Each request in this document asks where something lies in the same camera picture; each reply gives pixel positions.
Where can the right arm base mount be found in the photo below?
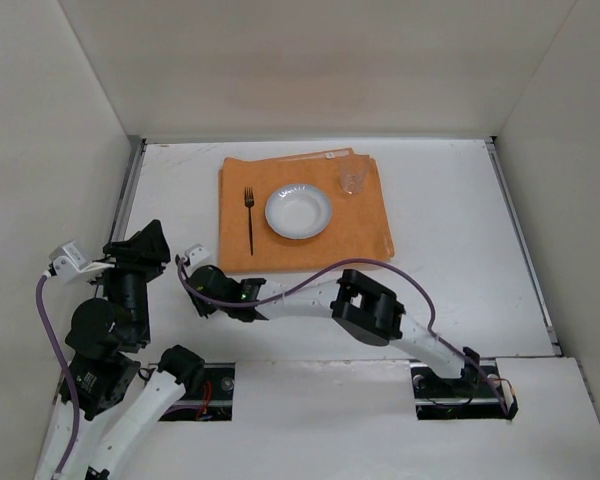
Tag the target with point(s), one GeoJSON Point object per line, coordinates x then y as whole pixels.
{"type": "Point", "coordinates": [457, 399]}

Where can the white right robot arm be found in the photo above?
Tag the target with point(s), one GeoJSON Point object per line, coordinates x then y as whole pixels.
{"type": "Point", "coordinates": [367, 310]}

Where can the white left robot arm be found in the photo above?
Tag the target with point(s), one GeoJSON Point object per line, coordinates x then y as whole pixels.
{"type": "Point", "coordinates": [115, 390]}

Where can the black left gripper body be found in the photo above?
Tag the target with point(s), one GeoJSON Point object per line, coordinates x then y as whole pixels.
{"type": "Point", "coordinates": [135, 255]}

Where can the black fork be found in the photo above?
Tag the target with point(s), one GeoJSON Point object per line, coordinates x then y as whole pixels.
{"type": "Point", "coordinates": [249, 202]}

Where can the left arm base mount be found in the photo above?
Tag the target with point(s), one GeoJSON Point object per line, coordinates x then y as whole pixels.
{"type": "Point", "coordinates": [212, 402]}

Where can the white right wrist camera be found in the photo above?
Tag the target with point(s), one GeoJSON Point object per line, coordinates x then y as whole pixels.
{"type": "Point", "coordinates": [197, 254]}

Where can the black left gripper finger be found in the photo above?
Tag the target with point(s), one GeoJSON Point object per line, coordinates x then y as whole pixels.
{"type": "Point", "coordinates": [150, 244]}
{"type": "Point", "coordinates": [126, 247]}

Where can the white front cover board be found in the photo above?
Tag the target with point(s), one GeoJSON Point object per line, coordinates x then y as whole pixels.
{"type": "Point", "coordinates": [352, 420]}

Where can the orange cloth placemat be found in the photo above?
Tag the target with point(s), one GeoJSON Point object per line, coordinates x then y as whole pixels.
{"type": "Point", "coordinates": [359, 226]}

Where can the white round plate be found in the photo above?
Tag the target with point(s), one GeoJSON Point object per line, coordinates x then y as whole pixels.
{"type": "Point", "coordinates": [298, 211]}

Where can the clear plastic cup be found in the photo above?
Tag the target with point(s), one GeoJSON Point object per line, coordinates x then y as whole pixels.
{"type": "Point", "coordinates": [353, 171]}

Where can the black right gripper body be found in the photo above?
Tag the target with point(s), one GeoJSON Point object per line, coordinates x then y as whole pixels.
{"type": "Point", "coordinates": [200, 293]}

